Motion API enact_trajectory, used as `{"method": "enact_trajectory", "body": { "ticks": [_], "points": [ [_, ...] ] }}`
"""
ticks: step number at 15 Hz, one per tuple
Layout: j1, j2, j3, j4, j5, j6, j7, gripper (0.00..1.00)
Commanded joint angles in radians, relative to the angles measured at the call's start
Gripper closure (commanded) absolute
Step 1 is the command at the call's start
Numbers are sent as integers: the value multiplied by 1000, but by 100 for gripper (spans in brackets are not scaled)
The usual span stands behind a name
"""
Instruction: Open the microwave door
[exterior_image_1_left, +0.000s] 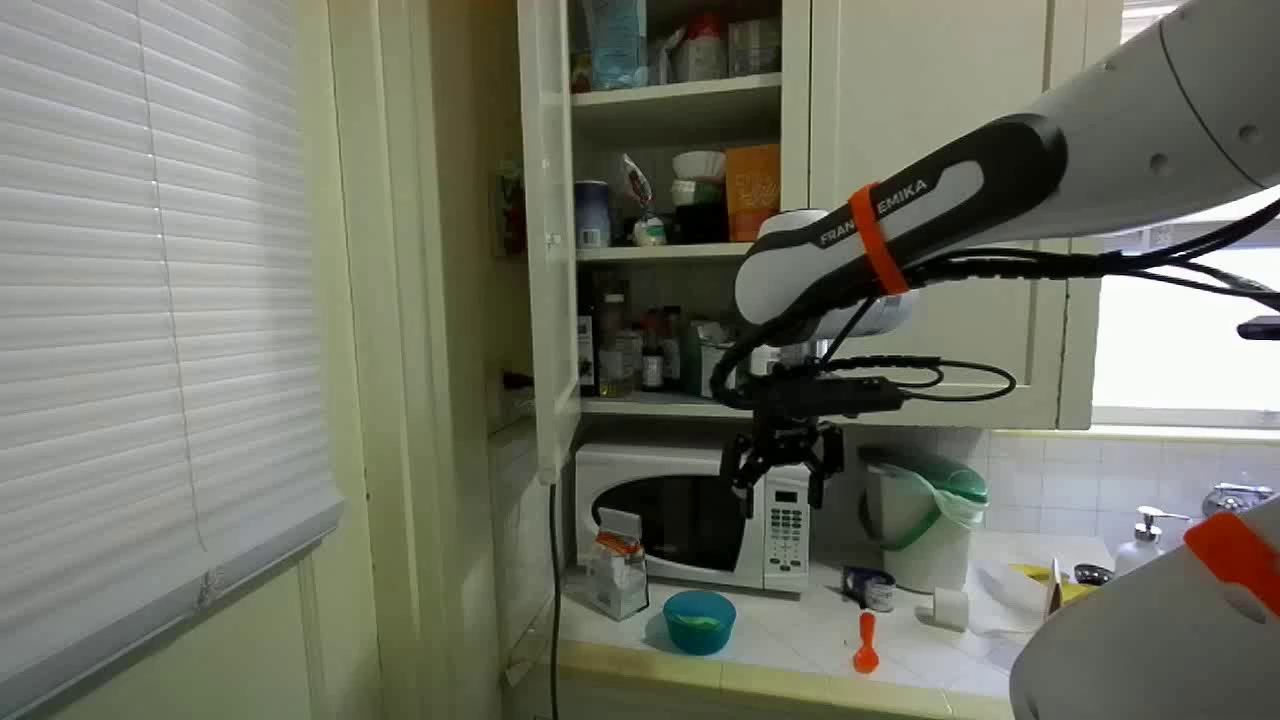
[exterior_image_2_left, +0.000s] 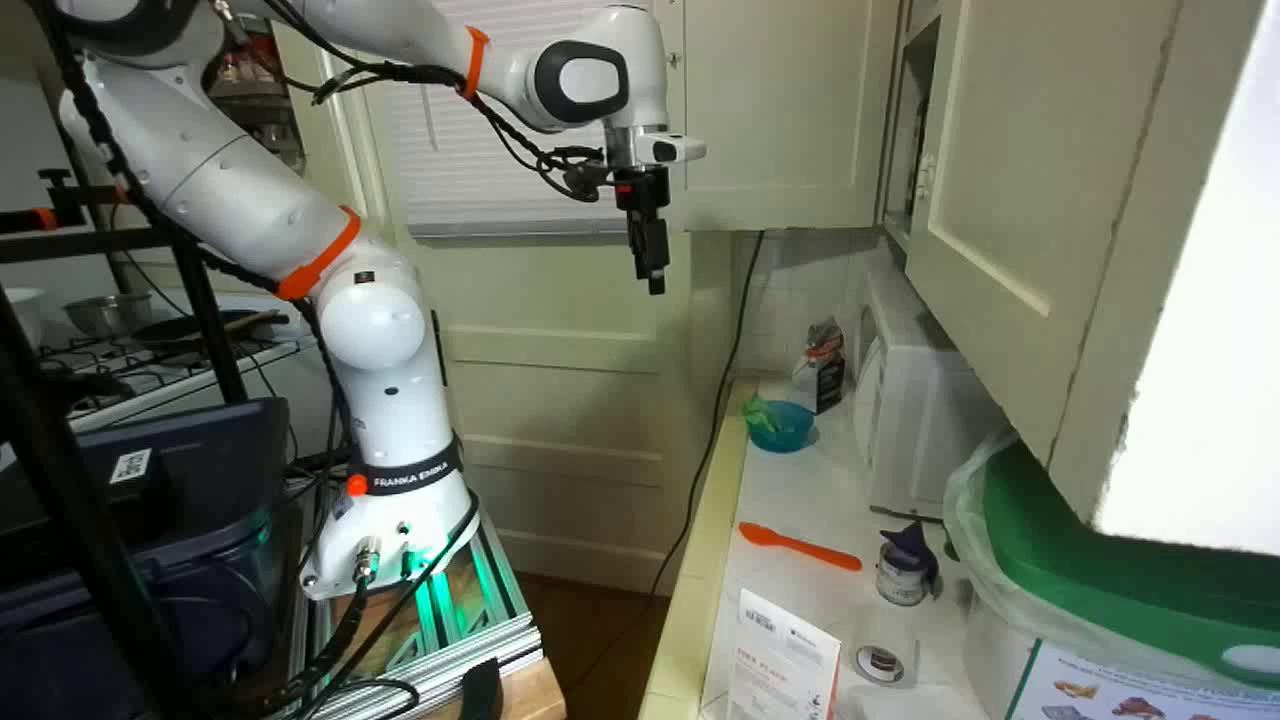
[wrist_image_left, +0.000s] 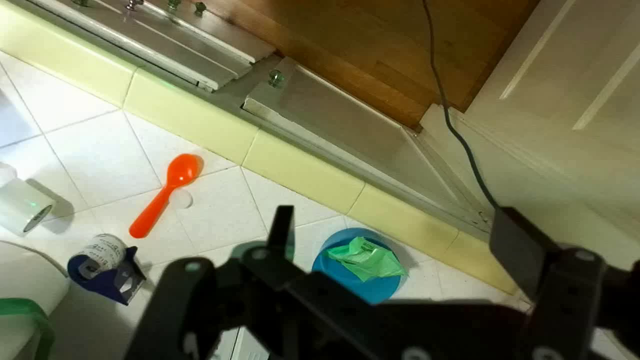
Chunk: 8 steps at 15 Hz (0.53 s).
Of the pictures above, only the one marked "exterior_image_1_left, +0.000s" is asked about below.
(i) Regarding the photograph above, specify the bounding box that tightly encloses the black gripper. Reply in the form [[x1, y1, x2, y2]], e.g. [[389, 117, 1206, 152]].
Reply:
[[719, 380, 905, 511]]

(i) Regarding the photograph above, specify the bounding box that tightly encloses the white microwave oven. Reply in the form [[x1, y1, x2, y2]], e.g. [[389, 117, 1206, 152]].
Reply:
[[575, 442, 812, 596]]

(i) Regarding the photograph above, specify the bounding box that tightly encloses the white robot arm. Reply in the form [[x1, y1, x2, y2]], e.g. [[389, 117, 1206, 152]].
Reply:
[[737, 0, 1280, 720]]

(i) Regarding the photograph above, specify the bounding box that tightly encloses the white closed cabinet door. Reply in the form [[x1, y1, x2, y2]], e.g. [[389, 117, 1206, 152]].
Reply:
[[808, 0, 1119, 427]]

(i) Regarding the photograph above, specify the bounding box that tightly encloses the white open cabinet door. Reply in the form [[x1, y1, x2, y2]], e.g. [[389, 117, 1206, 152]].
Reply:
[[518, 0, 575, 485]]

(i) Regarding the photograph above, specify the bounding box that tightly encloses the white bin with green bag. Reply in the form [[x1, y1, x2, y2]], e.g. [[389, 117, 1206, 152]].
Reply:
[[861, 442, 988, 596]]

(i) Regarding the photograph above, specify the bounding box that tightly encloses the blue plastic bowl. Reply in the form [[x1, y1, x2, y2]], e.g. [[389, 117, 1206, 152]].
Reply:
[[666, 593, 737, 654]]

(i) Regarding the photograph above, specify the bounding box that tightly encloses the small white orange carton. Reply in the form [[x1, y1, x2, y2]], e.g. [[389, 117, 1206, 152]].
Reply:
[[586, 533, 650, 621]]

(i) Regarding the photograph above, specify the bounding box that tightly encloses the orange plastic spoon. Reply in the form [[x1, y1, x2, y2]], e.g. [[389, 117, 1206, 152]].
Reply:
[[854, 612, 879, 674]]

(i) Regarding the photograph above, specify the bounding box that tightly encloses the small white bottle lying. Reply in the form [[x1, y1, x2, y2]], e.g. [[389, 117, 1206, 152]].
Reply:
[[916, 588, 969, 631]]

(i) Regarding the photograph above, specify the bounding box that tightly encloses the orange box on shelf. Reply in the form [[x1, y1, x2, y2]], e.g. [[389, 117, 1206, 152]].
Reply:
[[723, 142, 779, 241]]

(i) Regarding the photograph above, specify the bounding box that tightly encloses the white lidded jar on shelf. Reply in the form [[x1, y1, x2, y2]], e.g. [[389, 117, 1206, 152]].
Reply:
[[671, 147, 728, 243]]

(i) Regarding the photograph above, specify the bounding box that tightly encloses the soap dispenser bottle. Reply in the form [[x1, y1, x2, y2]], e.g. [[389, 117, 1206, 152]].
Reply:
[[1117, 504, 1170, 576]]

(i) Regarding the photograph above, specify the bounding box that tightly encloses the blue container on top shelf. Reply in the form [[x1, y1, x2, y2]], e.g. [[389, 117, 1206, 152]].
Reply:
[[586, 0, 650, 92]]

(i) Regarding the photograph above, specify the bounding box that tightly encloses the white window blind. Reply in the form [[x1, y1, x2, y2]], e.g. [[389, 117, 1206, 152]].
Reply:
[[0, 0, 340, 720]]

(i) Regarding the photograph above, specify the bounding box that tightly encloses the black power cable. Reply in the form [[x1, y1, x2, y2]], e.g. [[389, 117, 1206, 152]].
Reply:
[[544, 474, 568, 720]]

